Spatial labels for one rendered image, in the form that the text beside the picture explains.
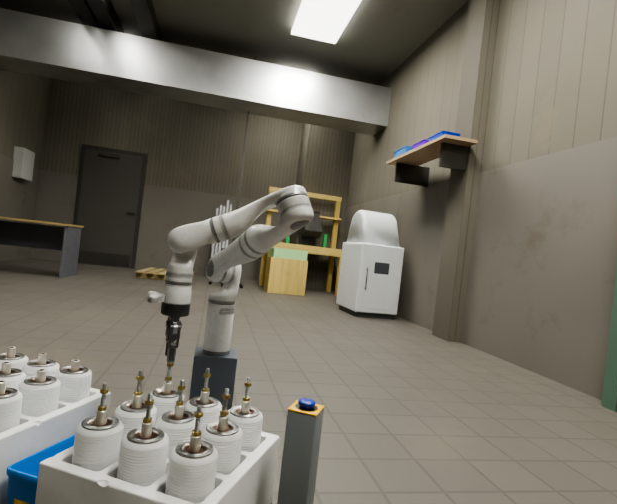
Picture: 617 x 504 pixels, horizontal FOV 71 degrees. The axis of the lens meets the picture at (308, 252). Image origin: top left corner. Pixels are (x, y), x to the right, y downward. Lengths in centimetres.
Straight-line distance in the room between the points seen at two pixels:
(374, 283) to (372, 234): 57
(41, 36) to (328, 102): 386
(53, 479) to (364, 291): 421
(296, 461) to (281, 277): 560
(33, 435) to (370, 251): 415
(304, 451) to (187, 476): 27
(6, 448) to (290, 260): 563
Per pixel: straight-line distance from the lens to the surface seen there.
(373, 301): 505
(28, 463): 131
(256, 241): 126
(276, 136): 895
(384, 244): 513
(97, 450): 108
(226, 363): 148
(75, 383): 145
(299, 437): 106
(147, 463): 102
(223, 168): 873
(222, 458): 106
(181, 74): 662
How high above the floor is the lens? 68
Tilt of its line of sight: level
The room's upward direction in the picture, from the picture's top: 7 degrees clockwise
